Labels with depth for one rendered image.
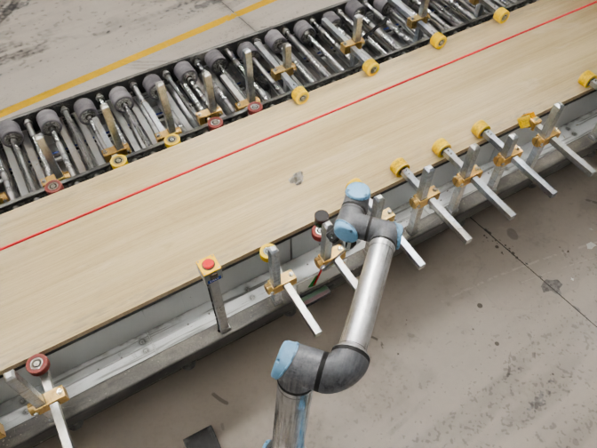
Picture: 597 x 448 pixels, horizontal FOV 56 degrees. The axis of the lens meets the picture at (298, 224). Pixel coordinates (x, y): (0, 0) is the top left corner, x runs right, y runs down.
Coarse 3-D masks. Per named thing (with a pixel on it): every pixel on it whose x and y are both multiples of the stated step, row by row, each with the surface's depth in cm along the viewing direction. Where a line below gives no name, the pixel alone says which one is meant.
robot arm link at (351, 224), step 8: (344, 208) 197; (352, 208) 196; (360, 208) 197; (344, 216) 194; (352, 216) 194; (360, 216) 194; (368, 216) 194; (336, 224) 194; (344, 224) 192; (352, 224) 192; (360, 224) 192; (336, 232) 195; (344, 232) 193; (352, 232) 191; (360, 232) 193; (344, 240) 197; (352, 240) 195
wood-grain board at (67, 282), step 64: (576, 0) 350; (384, 64) 314; (512, 64) 314; (576, 64) 314; (256, 128) 284; (320, 128) 284; (384, 128) 284; (448, 128) 284; (512, 128) 287; (64, 192) 260; (128, 192) 260; (192, 192) 260; (256, 192) 260; (320, 192) 260; (0, 256) 239; (64, 256) 239; (128, 256) 239; (192, 256) 239; (0, 320) 222; (64, 320) 222
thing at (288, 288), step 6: (288, 288) 235; (288, 294) 236; (294, 294) 234; (294, 300) 232; (300, 300) 232; (300, 306) 230; (300, 312) 230; (306, 312) 229; (306, 318) 227; (312, 318) 227; (312, 324) 226; (312, 330) 225; (318, 330) 224
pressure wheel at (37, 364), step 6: (36, 354) 213; (42, 354) 213; (30, 360) 211; (36, 360) 212; (42, 360) 212; (48, 360) 213; (30, 366) 210; (36, 366) 210; (42, 366) 210; (48, 366) 212; (30, 372) 209; (36, 372) 209; (42, 372) 210
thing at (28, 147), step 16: (496, 0) 378; (512, 0) 378; (320, 64) 339; (112, 112) 315; (176, 112) 314; (64, 128) 307; (80, 128) 307; (128, 128) 307; (144, 128) 307; (192, 128) 307; (96, 144) 300; (16, 160) 293; (32, 160) 293; (80, 160) 293; (96, 160) 293; (16, 176) 287
